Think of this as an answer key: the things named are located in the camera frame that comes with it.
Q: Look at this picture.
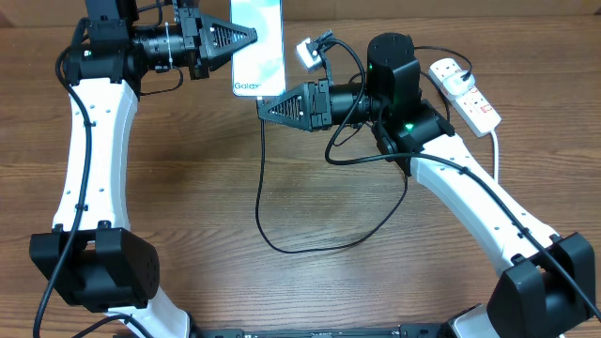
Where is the blue Samsung smartphone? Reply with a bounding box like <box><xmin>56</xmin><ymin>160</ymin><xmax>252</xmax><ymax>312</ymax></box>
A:
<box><xmin>230</xmin><ymin>0</ymin><xmax>286</xmax><ymax>97</ymax></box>

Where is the black USB charging cable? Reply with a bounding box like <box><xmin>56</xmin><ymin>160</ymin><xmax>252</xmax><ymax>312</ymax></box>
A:
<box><xmin>254</xmin><ymin>45</ymin><xmax>474</xmax><ymax>254</ymax></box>

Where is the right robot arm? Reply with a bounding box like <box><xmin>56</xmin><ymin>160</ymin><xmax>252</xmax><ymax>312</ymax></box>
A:
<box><xmin>257</xmin><ymin>33</ymin><xmax>600</xmax><ymax>337</ymax></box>

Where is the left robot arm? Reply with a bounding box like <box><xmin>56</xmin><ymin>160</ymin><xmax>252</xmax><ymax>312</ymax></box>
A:
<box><xmin>29</xmin><ymin>1</ymin><xmax>257</xmax><ymax>337</ymax></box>

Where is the white USB charger plug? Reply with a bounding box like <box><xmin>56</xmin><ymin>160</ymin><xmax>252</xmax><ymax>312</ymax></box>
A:
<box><xmin>442</xmin><ymin>71</ymin><xmax>475</xmax><ymax>100</ymax></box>

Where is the white power strip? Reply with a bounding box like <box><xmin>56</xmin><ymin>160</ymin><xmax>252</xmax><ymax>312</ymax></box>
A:
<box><xmin>428</xmin><ymin>58</ymin><xmax>501</xmax><ymax>137</ymax></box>

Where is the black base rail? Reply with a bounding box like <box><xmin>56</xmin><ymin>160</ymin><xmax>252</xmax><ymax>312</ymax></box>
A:
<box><xmin>191</xmin><ymin>323</ymin><xmax>454</xmax><ymax>338</ymax></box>

